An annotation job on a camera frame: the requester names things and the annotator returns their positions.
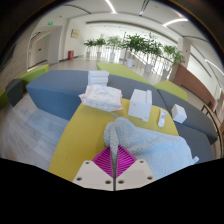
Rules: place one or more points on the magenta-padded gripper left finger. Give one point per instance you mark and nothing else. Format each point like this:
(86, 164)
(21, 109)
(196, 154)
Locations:
(90, 175)

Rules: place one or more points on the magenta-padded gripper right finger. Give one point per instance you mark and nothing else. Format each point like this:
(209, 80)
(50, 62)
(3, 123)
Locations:
(136, 175)

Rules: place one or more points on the light blue towel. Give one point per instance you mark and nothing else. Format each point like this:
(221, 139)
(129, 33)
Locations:
(156, 146)

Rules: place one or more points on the small white tube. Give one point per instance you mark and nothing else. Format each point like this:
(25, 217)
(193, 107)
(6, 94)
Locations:
(162, 118)

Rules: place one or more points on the white tissue box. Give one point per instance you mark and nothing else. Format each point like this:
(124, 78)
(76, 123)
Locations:
(139, 105)

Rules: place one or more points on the small white cube box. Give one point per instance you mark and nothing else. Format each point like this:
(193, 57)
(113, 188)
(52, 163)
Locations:
(179, 114)

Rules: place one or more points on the white pink wipes pack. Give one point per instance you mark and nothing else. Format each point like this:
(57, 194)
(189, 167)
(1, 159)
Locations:
(101, 97)

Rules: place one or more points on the green upholstered bench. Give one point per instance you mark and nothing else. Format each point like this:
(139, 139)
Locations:
(171, 89)
(120, 70)
(33, 73)

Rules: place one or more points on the wooden black-framed table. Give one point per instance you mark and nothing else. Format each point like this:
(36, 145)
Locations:
(218, 125)

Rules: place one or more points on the stack of white boxes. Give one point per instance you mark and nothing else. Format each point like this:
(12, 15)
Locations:
(98, 78)

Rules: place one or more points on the brown wooden counter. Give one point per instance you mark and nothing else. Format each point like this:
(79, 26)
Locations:
(193, 81)

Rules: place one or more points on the dark grey cube ottoman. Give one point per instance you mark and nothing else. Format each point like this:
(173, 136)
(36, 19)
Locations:
(15, 91)

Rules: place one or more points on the red bin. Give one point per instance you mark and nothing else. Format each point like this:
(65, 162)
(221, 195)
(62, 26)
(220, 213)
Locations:
(71, 55)

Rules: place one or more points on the row of potted plants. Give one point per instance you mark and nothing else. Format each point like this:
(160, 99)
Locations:
(138, 43)

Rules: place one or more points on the green exit sign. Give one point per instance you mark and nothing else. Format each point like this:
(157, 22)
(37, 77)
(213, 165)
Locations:
(50, 23)

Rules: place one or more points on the ceiling light strips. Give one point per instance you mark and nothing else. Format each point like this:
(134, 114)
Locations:
(111, 6)

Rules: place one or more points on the yellow wall picture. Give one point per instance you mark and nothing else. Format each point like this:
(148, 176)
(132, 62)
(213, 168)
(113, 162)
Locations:
(75, 33)

